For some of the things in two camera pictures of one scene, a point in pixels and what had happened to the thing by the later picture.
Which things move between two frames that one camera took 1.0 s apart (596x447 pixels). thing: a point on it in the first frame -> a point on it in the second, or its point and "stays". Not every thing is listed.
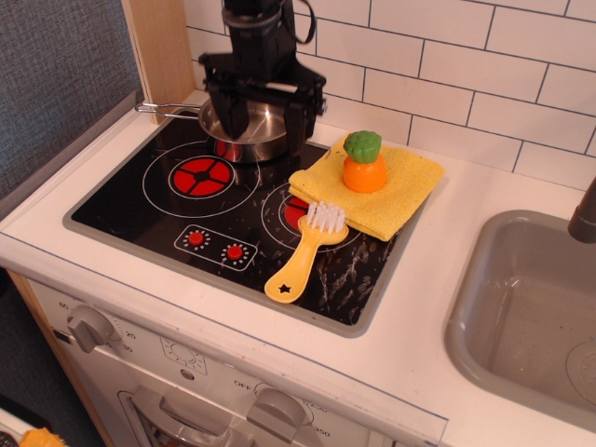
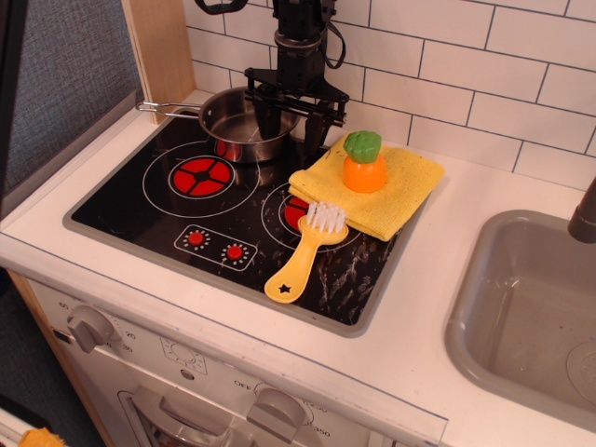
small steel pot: [263, 141] stays
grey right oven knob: [277, 413] stays
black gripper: [264, 54] -> [299, 83]
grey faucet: [583, 223] stays
